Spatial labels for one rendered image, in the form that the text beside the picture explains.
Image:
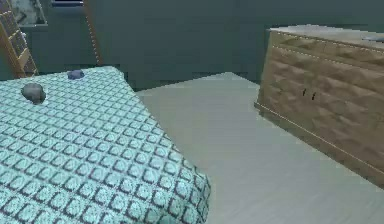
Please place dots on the teal patterned bed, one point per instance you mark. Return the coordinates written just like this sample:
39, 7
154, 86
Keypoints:
93, 150

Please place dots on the blue-grey small lump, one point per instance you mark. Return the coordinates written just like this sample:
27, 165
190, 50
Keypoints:
75, 74

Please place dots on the brown wooden cupboard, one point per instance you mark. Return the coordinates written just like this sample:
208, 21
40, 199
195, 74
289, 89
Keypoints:
326, 96

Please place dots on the grey round lump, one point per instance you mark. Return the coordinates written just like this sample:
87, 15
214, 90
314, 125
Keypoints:
33, 92

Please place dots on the dark window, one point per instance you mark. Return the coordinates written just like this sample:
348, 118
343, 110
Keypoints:
66, 3

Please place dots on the wooden slatted headboard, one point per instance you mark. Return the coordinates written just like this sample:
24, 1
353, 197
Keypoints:
15, 46

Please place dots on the grey flat object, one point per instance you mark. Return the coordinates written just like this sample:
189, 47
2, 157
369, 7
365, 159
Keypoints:
375, 39

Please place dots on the orange wooden post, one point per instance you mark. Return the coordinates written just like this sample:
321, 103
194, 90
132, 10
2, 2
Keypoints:
93, 33

